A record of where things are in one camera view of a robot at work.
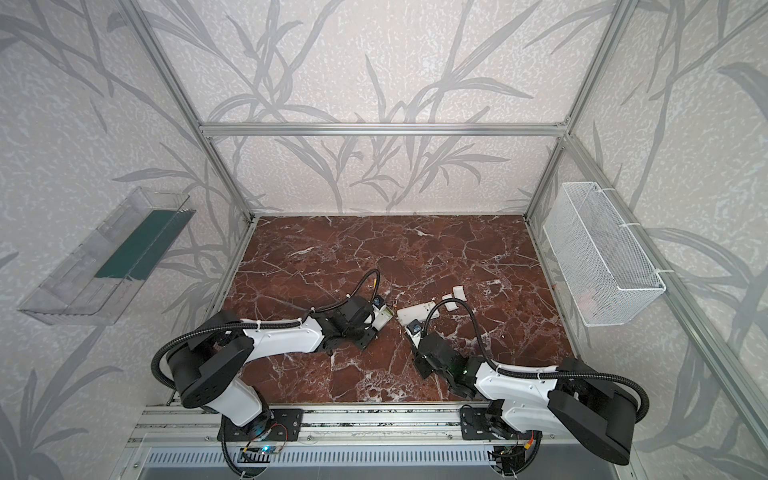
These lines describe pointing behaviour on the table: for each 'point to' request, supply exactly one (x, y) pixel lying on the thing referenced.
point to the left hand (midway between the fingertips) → (376, 322)
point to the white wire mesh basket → (604, 274)
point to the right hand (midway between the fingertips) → (415, 338)
